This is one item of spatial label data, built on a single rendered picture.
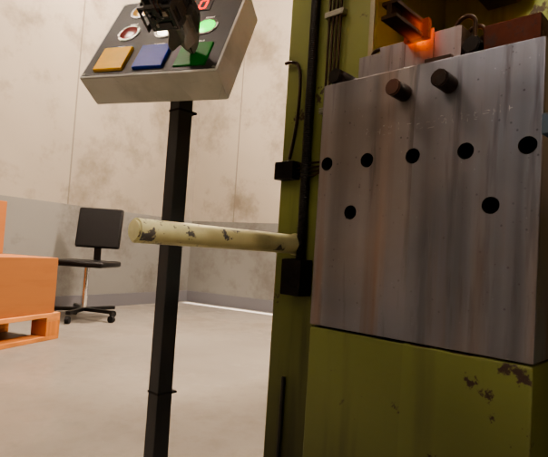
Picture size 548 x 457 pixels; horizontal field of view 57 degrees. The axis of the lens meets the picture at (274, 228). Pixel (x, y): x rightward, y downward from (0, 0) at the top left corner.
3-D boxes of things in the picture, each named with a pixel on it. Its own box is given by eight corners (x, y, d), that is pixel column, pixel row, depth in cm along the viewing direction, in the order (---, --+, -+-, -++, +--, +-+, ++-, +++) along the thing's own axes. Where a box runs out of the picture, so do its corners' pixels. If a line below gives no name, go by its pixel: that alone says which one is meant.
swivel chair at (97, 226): (91, 312, 421) (99, 209, 426) (137, 320, 392) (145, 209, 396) (29, 316, 374) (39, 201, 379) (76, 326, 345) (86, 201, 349)
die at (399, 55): (459, 70, 82) (462, 19, 83) (357, 91, 96) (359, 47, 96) (536, 128, 113) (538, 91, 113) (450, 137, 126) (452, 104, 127)
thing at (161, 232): (140, 245, 87) (142, 215, 87) (124, 244, 90) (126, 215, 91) (302, 256, 119) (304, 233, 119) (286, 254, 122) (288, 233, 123)
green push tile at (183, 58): (203, 63, 103) (214, 40, 107) (171, 65, 106) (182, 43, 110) (206, 70, 105) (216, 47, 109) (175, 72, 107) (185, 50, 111)
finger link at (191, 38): (186, 67, 104) (168, 28, 97) (194, 48, 107) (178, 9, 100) (200, 66, 103) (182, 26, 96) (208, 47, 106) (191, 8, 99)
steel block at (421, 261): (533, 365, 66) (546, 34, 68) (308, 324, 92) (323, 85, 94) (614, 334, 106) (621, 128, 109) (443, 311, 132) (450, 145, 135)
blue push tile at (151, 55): (160, 64, 106) (172, 42, 110) (130, 66, 108) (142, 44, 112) (163, 71, 108) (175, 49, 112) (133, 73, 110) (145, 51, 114)
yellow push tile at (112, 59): (120, 67, 109) (133, 45, 113) (91, 68, 112) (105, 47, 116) (124, 74, 111) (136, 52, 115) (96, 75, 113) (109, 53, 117)
